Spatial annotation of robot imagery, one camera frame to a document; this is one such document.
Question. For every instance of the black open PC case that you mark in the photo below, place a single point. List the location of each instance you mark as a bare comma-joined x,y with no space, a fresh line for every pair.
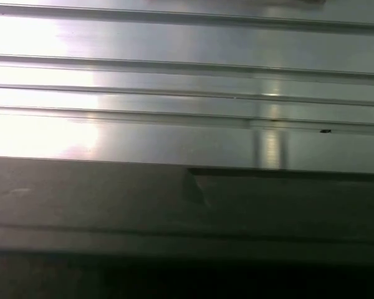
112,202

